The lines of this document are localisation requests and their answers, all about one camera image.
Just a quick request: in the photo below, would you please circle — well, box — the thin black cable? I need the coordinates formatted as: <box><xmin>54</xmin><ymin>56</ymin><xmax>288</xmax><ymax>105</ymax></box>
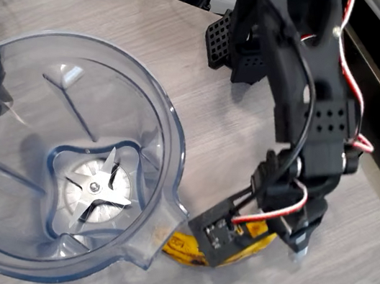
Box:
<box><xmin>207</xmin><ymin>0</ymin><xmax>333</xmax><ymax>219</ymax></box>

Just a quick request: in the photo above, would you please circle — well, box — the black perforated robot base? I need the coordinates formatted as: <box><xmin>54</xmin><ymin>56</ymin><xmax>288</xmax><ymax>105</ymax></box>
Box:
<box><xmin>197</xmin><ymin>5</ymin><xmax>277</xmax><ymax>89</ymax></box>

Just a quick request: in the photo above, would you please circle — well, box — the clear plastic blender jar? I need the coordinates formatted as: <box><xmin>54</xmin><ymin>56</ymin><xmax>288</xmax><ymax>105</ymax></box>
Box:
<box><xmin>0</xmin><ymin>21</ymin><xmax>217</xmax><ymax>284</ymax></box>

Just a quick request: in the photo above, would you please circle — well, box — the spotted yellow banana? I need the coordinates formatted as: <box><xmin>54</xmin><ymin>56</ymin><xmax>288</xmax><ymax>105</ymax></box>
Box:
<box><xmin>159</xmin><ymin>203</ymin><xmax>280</xmax><ymax>280</ymax></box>

